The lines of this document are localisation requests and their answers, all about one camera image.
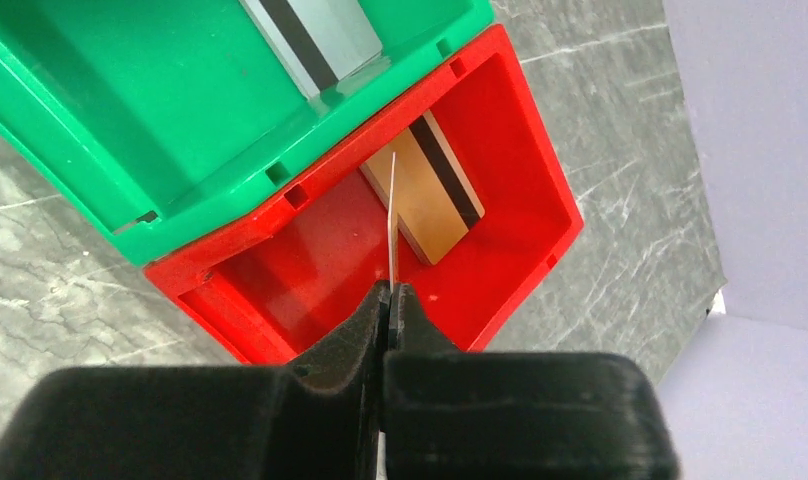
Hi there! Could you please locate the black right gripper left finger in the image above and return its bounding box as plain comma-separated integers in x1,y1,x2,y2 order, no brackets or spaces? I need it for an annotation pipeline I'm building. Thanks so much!
0,281,391,479

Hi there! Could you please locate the red bin with gold card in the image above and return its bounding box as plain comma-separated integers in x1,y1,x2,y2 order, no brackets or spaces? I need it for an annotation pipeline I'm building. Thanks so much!
145,24,583,364

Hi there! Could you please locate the gold credit card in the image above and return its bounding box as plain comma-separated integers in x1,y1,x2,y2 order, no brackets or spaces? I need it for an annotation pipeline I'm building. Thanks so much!
360,111,485,265

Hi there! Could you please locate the green plastic bin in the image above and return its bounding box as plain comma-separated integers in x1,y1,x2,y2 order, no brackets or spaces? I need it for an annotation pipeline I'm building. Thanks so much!
0,1,494,266

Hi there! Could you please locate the silver credit card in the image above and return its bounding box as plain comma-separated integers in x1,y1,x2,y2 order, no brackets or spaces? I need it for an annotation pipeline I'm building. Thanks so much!
241,0,382,99

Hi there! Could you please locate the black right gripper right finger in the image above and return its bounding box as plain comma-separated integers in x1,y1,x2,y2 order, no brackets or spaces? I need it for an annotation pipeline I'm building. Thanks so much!
384,284,681,479

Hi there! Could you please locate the gold card with stripe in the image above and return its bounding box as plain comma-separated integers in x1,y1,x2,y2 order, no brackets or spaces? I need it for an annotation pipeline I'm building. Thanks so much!
387,151,399,291

